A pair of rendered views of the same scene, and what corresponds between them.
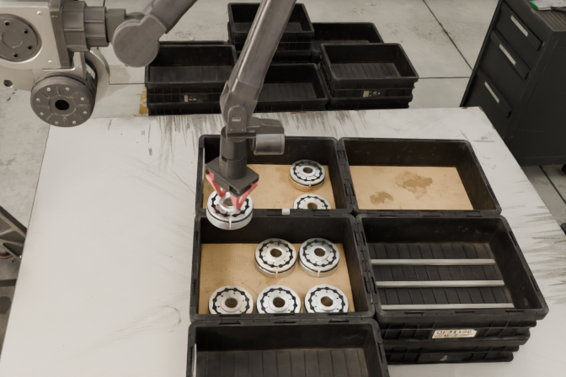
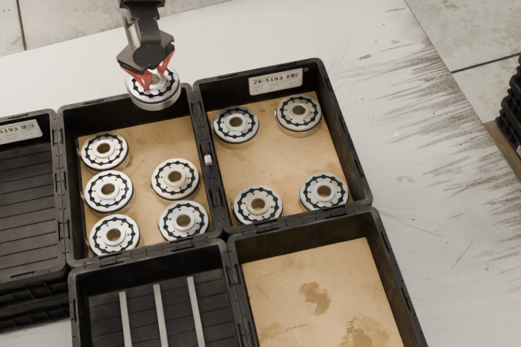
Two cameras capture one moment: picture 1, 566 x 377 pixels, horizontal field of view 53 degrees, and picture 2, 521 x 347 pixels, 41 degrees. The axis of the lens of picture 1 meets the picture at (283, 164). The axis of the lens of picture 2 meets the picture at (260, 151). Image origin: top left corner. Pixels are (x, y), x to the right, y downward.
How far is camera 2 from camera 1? 1.35 m
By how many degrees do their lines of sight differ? 56
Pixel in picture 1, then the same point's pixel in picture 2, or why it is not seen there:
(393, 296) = (145, 318)
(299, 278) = (157, 212)
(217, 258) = (172, 133)
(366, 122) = not seen: outside the picture
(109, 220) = (250, 54)
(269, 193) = (284, 163)
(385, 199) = (315, 303)
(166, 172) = (336, 80)
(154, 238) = not seen: hidden behind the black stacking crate
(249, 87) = not seen: outside the picture
